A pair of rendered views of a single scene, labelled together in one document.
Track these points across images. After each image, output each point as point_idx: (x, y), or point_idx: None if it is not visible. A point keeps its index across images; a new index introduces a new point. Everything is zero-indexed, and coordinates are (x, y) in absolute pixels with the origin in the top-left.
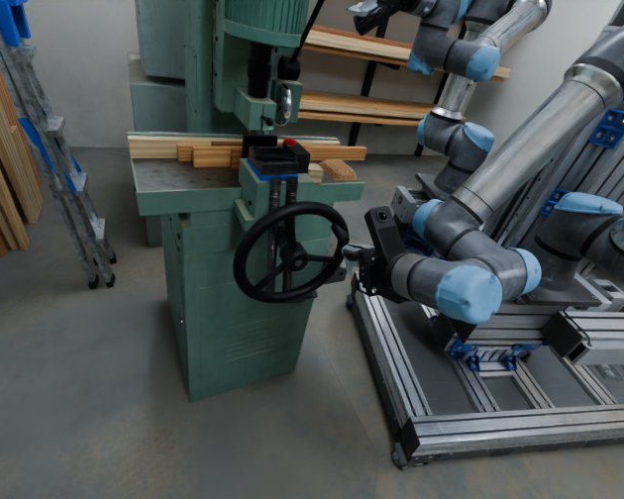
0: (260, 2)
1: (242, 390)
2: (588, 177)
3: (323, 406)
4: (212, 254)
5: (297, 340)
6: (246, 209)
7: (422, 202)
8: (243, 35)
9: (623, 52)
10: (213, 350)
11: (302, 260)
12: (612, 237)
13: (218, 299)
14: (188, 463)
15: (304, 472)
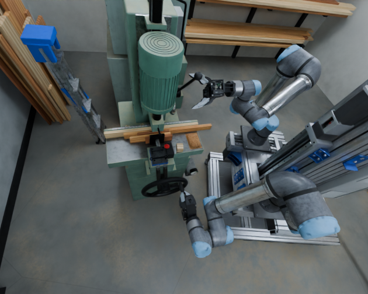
0: (153, 103)
1: (153, 198)
2: (305, 168)
3: None
4: (138, 172)
5: None
6: (148, 167)
7: (238, 144)
8: (146, 110)
9: (278, 189)
10: (141, 191)
11: (167, 191)
12: (285, 213)
13: (141, 181)
14: (131, 223)
15: (172, 232)
